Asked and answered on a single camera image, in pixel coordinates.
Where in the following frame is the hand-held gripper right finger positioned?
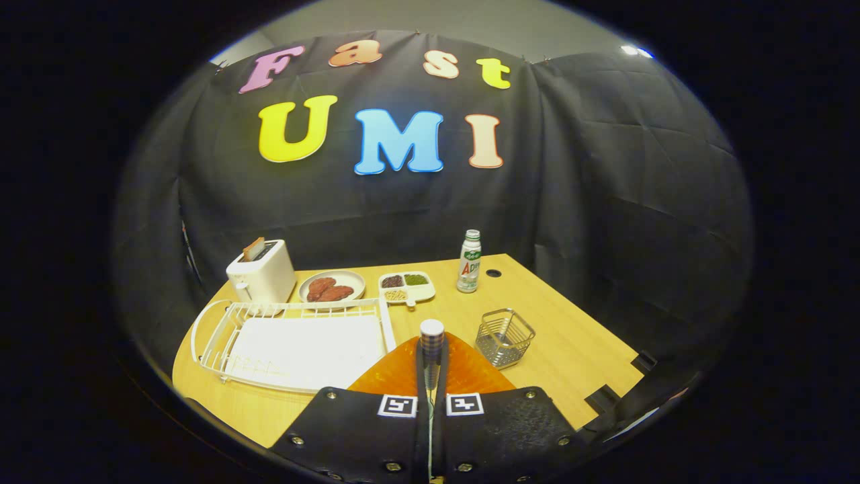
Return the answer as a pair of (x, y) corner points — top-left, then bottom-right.
(430, 333), (593, 484)

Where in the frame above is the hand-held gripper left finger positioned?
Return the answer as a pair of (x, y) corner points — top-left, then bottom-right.
(269, 335), (431, 484)

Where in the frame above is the metal wire basket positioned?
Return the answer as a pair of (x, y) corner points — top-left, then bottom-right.
(475, 308), (536, 370)

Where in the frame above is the white wire dish rack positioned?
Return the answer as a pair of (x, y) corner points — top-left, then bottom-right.
(191, 298), (397, 394)

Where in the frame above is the metal spoon with ribbed handle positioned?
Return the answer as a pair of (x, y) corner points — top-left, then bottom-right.
(419, 319), (445, 484)

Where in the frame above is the beige round plate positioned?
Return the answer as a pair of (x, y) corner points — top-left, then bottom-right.
(298, 270), (366, 305)

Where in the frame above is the white divided tray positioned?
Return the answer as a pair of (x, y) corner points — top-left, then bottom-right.
(378, 271), (436, 309)

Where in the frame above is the white drink bottle green label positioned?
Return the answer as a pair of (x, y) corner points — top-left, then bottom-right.
(457, 229), (482, 294)

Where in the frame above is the white toaster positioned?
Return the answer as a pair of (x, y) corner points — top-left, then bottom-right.
(226, 239), (296, 305)

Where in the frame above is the black backdrop cloth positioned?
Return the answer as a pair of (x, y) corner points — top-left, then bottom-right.
(111, 30), (752, 404)

